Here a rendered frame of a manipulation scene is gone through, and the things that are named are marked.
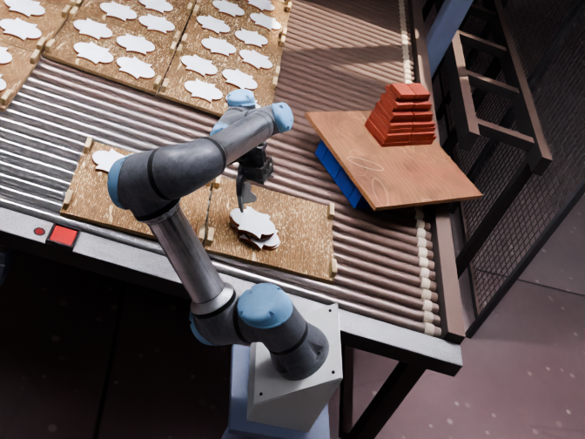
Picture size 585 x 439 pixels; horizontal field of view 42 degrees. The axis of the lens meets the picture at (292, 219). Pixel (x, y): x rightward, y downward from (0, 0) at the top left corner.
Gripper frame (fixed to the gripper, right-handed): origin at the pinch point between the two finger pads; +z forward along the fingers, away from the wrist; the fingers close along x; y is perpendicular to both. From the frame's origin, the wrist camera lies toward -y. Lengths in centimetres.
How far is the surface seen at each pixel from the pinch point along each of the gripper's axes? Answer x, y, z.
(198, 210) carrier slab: -4.3, -16.6, 4.5
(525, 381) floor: 98, 75, 163
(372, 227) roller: 33, 25, 31
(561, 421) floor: 86, 94, 170
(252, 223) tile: -3.8, 1.1, 6.3
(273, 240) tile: -2.2, 6.7, 13.0
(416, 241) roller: 38, 39, 38
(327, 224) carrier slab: 20.6, 14.8, 21.9
